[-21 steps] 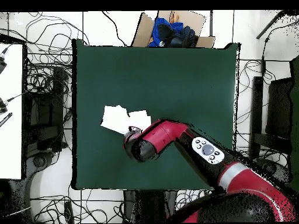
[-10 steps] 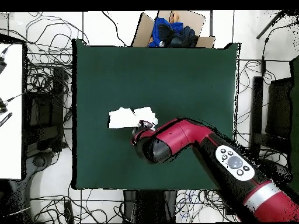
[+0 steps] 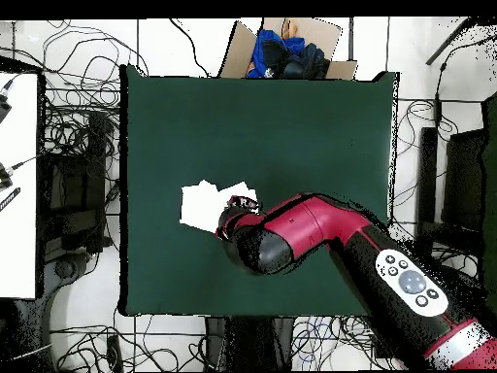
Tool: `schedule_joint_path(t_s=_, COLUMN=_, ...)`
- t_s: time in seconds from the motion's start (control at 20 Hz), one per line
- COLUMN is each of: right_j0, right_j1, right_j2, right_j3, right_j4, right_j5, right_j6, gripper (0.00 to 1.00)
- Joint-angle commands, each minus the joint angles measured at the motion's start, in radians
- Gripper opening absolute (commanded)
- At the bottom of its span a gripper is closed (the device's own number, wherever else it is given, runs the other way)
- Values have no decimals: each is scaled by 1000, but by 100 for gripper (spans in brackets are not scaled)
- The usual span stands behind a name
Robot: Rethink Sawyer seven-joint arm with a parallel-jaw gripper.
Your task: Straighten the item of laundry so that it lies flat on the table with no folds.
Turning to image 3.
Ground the white towel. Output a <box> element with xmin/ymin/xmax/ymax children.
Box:
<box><xmin>179</xmin><ymin>179</ymin><xmax>260</xmax><ymax>234</ymax></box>

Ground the dark green table cloth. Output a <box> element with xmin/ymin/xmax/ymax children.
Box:
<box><xmin>118</xmin><ymin>63</ymin><xmax>400</xmax><ymax>318</ymax></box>

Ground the brown cardboard box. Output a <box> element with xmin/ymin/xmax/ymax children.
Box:
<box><xmin>216</xmin><ymin>17</ymin><xmax>359</xmax><ymax>81</ymax></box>

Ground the dark navy garment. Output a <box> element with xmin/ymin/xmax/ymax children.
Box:
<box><xmin>261</xmin><ymin>38</ymin><xmax>331</xmax><ymax>80</ymax></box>

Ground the black power strip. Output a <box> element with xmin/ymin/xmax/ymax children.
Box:
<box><xmin>106</xmin><ymin>333</ymin><xmax>123</xmax><ymax>372</ymax></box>

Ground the blue garment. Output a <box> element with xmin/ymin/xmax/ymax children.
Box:
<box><xmin>246</xmin><ymin>28</ymin><xmax>308</xmax><ymax>80</ymax></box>

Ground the white desk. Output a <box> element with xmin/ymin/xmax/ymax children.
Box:
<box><xmin>0</xmin><ymin>71</ymin><xmax>40</xmax><ymax>300</ymax></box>

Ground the black labelled bar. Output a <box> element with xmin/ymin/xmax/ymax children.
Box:
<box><xmin>0</xmin><ymin>186</ymin><xmax>21</xmax><ymax>213</ymax></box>

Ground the black device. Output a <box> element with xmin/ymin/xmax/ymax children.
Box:
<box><xmin>0</xmin><ymin>79</ymin><xmax>15</xmax><ymax>123</ymax></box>
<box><xmin>0</xmin><ymin>153</ymin><xmax>48</xmax><ymax>191</ymax></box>

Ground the black rod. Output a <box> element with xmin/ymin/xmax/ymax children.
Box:
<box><xmin>424</xmin><ymin>17</ymin><xmax>482</xmax><ymax>66</ymax></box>

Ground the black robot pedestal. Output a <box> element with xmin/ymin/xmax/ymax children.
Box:
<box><xmin>204</xmin><ymin>316</ymin><xmax>296</xmax><ymax>372</ymax></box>

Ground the black and blue cable tangle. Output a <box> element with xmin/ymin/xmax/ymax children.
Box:
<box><xmin>290</xmin><ymin>314</ymin><xmax>405</xmax><ymax>372</ymax></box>

